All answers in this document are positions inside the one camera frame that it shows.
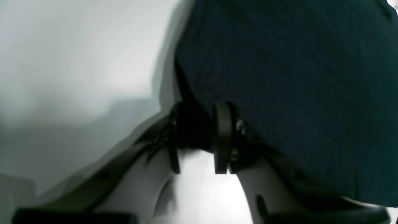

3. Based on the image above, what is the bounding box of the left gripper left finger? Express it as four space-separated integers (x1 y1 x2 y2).
12 103 181 224

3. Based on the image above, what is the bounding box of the black T-shirt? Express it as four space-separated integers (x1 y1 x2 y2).
175 0 398 207

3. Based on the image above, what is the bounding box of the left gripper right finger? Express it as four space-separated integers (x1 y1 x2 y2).
213 102 391 224

